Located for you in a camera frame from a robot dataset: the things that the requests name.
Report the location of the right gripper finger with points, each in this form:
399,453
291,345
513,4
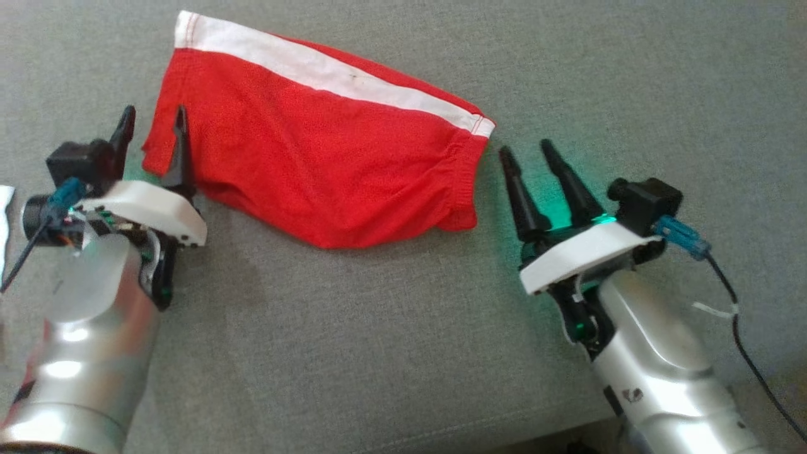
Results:
570,189
523,195

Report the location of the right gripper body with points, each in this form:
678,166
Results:
580,252

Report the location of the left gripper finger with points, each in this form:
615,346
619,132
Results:
125,132
181,157

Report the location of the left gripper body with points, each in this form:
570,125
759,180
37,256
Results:
151,211

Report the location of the red shorts with white stripe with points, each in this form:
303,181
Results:
302,157

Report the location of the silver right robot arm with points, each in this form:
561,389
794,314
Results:
662,366

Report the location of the large grey sofa seat cushion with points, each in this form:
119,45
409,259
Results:
378,347

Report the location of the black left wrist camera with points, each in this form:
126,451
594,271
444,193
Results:
79,164

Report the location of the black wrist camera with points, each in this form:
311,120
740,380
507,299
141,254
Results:
79,164
646,202

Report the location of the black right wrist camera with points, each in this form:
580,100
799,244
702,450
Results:
646,202

